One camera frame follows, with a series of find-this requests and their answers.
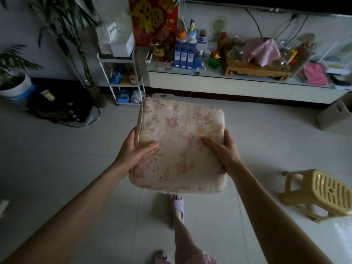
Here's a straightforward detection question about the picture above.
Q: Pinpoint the person's right hand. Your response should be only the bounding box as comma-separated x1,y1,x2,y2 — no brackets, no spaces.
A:
201,129,242,181

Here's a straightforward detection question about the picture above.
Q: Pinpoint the person's left hand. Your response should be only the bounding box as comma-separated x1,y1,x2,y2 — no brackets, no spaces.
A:
113,127,160,177

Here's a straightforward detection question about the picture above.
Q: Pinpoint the floral bedding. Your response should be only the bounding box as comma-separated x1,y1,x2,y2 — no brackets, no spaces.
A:
129,93,229,195

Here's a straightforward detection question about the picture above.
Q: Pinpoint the person's left forearm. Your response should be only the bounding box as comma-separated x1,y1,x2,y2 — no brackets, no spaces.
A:
0,162,130,264

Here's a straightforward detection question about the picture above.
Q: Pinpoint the person's right forearm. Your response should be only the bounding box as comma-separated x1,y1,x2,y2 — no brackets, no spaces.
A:
229,164,334,264

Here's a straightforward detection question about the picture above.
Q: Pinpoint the blue box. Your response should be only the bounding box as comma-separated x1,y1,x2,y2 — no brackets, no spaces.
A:
117,89,131,103

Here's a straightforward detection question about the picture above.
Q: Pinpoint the pink slipper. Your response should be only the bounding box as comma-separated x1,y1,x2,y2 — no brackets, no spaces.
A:
170,194,185,230
153,251,172,264

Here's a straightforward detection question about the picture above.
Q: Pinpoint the white tv cabinet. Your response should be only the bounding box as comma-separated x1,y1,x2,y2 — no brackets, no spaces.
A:
146,62,352,106

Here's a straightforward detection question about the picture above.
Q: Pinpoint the white metal shelf rack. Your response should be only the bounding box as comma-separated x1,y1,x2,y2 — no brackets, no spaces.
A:
97,51,146,106

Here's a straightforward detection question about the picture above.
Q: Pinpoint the blue plastic bag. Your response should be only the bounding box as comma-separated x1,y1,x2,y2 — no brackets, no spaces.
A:
108,65,124,85

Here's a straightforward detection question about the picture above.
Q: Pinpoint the green toy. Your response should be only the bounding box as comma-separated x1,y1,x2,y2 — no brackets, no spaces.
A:
208,51,223,68

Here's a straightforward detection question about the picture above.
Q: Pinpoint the small wooden tea table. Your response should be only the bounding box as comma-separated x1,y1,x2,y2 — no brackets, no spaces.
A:
223,45,293,81

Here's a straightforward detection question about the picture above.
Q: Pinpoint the pack of blue bottles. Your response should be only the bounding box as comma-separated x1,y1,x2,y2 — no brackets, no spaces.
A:
173,41,199,69

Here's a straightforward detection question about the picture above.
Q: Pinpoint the amber glass jar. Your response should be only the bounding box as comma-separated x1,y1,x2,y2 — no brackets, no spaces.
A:
153,42,167,61

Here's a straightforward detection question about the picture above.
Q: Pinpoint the black bag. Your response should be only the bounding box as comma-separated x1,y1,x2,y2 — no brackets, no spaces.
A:
26,81,101,128

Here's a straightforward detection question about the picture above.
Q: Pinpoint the white cardboard box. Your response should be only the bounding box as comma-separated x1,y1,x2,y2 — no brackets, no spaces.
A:
95,21,118,54
109,33,136,57

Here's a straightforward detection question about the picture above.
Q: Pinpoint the pink cloth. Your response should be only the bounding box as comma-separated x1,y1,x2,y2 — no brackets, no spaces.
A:
242,37,281,67

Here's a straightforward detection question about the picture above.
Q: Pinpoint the yellow plastic stool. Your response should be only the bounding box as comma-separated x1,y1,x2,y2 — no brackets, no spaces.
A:
278,169,352,223

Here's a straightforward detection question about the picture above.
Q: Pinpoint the round green plate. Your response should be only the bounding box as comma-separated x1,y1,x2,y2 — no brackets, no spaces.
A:
210,16,228,34

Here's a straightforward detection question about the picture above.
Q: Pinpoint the pink towel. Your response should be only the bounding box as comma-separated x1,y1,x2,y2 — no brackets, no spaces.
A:
299,63,329,86

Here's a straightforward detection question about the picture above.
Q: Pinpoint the grey storage bin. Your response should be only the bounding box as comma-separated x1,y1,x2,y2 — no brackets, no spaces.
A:
316,92,352,135

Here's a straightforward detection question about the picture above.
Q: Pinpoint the tall green potted plant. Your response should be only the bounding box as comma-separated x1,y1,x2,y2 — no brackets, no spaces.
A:
23,0,106,108

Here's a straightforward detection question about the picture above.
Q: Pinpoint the green plant in white pot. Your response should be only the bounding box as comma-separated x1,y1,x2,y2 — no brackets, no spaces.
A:
0,44,42,109

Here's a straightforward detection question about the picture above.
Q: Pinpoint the red and gold wall hanging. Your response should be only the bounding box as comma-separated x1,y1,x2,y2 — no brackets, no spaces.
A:
129,0,180,47

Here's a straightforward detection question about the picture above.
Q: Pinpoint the black cable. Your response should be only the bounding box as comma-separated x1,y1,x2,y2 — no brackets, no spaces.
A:
245,8,263,39

